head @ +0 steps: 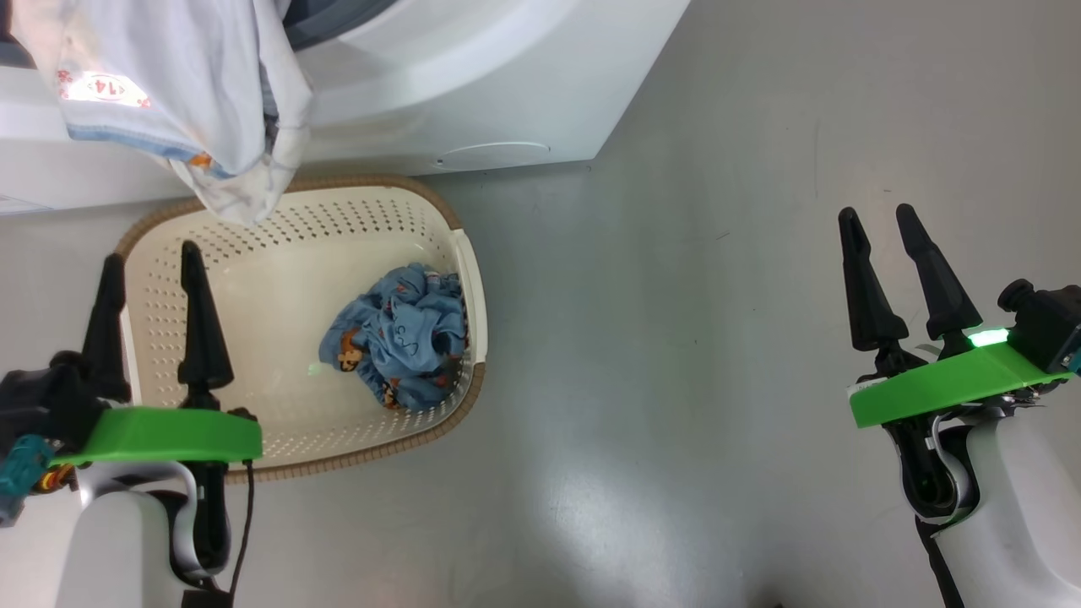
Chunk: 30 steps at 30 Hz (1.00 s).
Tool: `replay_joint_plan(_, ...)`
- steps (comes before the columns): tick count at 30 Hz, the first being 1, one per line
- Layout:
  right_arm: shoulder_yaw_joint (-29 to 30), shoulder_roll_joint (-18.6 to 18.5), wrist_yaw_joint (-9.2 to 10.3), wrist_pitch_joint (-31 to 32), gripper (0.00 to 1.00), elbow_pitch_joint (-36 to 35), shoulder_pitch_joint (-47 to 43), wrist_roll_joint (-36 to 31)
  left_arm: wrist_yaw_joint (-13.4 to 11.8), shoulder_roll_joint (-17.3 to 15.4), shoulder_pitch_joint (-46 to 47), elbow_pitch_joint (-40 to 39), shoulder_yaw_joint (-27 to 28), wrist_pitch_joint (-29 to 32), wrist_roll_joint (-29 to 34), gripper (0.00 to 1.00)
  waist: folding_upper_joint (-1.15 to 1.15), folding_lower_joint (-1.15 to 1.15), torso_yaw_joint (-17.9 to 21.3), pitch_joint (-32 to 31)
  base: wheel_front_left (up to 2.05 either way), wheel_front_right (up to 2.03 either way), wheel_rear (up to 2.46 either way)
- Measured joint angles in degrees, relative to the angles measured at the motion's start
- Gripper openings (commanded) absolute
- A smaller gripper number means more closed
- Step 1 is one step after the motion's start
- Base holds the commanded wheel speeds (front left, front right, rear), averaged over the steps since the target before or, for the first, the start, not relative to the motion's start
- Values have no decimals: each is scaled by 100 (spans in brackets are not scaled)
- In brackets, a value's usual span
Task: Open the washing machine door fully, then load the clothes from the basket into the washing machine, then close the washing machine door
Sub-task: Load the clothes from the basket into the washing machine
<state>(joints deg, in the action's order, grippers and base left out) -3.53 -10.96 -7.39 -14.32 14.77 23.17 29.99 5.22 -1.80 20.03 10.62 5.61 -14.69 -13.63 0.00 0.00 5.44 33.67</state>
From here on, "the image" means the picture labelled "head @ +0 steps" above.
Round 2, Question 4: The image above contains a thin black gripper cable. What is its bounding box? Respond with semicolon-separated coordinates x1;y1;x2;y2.
226;411;257;608
916;519;964;608

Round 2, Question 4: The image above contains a blue cartoon print garment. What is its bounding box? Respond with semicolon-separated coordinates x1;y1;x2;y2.
318;263;470;413

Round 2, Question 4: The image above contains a cream perforated laundry basket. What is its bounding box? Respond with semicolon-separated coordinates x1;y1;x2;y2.
112;175;488;484

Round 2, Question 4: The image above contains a round white filter cover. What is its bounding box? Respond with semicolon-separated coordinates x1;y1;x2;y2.
432;141;551;172

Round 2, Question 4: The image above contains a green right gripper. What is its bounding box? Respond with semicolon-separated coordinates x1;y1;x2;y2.
838;204;1067;520

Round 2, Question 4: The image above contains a white front-load washing machine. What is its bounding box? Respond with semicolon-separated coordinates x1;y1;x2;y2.
0;0;692;217

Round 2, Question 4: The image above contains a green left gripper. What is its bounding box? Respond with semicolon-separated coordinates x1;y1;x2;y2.
51;241;263;579

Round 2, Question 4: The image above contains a white garment with blue trim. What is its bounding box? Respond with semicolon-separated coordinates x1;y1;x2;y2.
8;0;315;227

